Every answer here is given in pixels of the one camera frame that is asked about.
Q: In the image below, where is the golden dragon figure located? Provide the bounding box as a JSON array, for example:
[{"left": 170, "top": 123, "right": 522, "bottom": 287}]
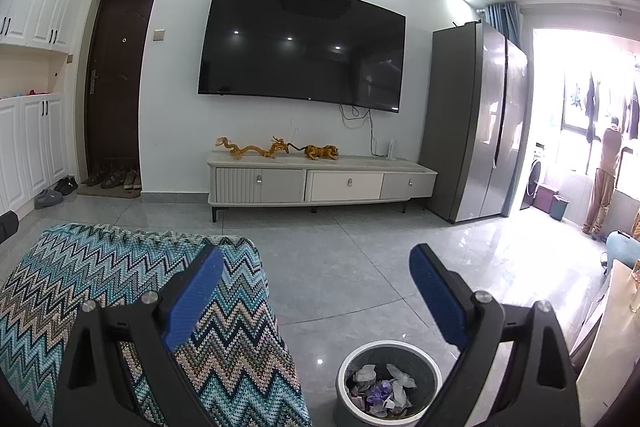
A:
[
  {"left": 269, "top": 136, "right": 302, "bottom": 160},
  {"left": 215, "top": 136, "right": 268, "bottom": 160}
]

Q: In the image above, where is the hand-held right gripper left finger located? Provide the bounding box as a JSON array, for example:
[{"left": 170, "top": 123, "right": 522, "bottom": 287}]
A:
[{"left": 52, "top": 244, "right": 225, "bottom": 427}]

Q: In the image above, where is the purple storage box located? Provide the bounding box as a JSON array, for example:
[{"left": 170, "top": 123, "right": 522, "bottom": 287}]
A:
[{"left": 532, "top": 184, "right": 559, "bottom": 210}]

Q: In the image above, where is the blue curtain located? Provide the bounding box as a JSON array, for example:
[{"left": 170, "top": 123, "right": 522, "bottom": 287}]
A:
[{"left": 482, "top": 2, "right": 524, "bottom": 48}]

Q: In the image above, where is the grey slippers pair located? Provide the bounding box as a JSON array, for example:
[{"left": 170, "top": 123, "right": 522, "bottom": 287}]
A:
[{"left": 33, "top": 188, "right": 65, "bottom": 210}]

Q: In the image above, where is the dark hanging garment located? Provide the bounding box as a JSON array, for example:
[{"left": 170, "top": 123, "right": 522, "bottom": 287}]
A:
[
  {"left": 624, "top": 82, "right": 640, "bottom": 134},
  {"left": 582, "top": 72, "right": 601, "bottom": 144}
]

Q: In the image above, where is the brown door mat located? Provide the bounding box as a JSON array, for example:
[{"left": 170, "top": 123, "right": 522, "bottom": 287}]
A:
[{"left": 75, "top": 184, "right": 144, "bottom": 199}]

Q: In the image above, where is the zigzag knitted blanket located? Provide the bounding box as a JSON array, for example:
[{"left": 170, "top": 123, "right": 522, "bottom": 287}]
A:
[{"left": 0, "top": 223, "right": 314, "bottom": 427}]

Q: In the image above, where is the purple wrapper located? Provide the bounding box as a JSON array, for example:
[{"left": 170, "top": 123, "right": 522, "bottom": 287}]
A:
[{"left": 366, "top": 379, "right": 397, "bottom": 409}]

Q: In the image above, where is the white television cabinet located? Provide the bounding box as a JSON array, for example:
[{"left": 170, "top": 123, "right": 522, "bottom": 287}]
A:
[{"left": 207, "top": 154, "right": 439, "bottom": 223}]

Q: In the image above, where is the round grey trash bin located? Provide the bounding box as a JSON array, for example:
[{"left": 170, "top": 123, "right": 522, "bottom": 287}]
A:
[{"left": 335, "top": 340, "right": 444, "bottom": 423}]

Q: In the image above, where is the white plastic wrapper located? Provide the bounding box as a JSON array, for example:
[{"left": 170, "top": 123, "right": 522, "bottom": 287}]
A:
[{"left": 387, "top": 363, "right": 417, "bottom": 404}]

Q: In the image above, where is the light wooden table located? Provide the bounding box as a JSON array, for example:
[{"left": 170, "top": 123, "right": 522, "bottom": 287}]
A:
[{"left": 570, "top": 257, "right": 640, "bottom": 389}]

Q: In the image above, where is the golden tiger figure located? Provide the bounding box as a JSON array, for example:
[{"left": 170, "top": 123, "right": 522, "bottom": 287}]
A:
[{"left": 302, "top": 144, "right": 341, "bottom": 162}]

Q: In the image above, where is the white washing machine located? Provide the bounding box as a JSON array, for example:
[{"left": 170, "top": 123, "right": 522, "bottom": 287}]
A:
[{"left": 519, "top": 141, "right": 547, "bottom": 210}]

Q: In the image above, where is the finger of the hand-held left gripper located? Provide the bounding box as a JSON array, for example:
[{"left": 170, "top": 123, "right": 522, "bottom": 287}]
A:
[{"left": 0, "top": 210, "right": 20, "bottom": 242}]

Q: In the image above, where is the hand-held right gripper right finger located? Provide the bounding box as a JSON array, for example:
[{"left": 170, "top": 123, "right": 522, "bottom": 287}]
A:
[{"left": 409, "top": 243, "right": 581, "bottom": 427}]

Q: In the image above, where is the black television cable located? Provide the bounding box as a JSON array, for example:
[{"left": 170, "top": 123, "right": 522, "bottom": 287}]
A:
[{"left": 340, "top": 104, "right": 377, "bottom": 156}]

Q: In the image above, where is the dark brown door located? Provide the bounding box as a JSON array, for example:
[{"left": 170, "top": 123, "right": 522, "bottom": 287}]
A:
[{"left": 84, "top": 0, "right": 159, "bottom": 194}]

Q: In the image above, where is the grey refrigerator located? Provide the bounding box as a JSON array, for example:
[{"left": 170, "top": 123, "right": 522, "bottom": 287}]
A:
[{"left": 417, "top": 21, "right": 530, "bottom": 224}]

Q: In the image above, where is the white wardrobe cabinet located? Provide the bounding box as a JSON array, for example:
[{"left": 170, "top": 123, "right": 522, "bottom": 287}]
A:
[{"left": 0, "top": 0, "right": 96, "bottom": 229}]

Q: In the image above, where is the light blue chair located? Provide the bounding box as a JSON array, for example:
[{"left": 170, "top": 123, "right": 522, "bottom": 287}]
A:
[{"left": 604, "top": 230, "right": 640, "bottom": 269}]

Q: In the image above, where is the black wall television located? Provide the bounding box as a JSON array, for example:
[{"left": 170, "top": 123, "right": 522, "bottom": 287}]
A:
[{"left": 197, "top": 0, "right": 407, "bottom": 114}]

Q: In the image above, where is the teal plastic bin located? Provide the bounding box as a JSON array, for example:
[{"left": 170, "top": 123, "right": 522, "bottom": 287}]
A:
[{"left": 550, "top": 195, "right": 571, "bottom": 222}]

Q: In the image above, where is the black sneakers pair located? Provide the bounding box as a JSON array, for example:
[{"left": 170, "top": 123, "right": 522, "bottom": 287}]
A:
[{"left": 53, "top": 175, "right": 80, "bottom": 197}]

